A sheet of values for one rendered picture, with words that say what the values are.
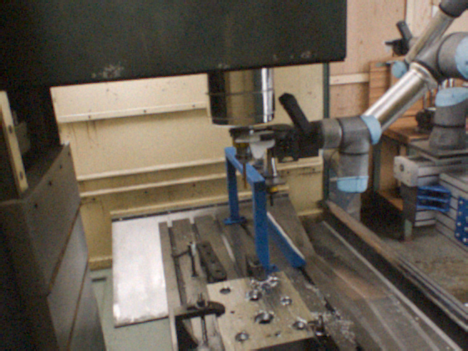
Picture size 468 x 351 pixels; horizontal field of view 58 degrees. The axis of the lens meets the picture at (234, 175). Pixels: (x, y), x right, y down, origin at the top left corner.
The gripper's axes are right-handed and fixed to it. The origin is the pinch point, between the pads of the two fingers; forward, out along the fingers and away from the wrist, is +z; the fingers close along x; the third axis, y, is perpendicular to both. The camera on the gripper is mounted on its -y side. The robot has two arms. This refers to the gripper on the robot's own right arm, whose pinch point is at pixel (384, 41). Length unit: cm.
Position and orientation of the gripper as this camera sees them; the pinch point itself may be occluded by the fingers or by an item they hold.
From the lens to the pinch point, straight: 240.4
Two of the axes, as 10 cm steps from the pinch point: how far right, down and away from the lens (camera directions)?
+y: 2.0, 9.2, 3.5
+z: -3.6, -2.6, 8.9
